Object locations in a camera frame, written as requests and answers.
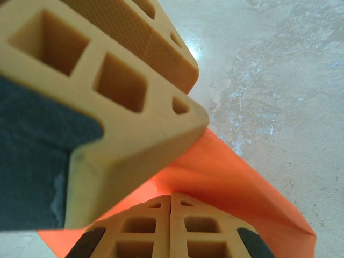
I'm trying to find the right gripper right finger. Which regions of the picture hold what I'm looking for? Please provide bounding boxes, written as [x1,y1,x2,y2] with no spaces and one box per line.
[171,192,275,258]

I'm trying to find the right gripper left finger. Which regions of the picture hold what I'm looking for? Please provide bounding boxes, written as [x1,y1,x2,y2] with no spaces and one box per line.
[64,193,171,258]

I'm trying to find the orange wrapping paper sheet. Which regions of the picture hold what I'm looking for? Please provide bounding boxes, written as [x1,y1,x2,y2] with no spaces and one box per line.
[36,128,317,258]

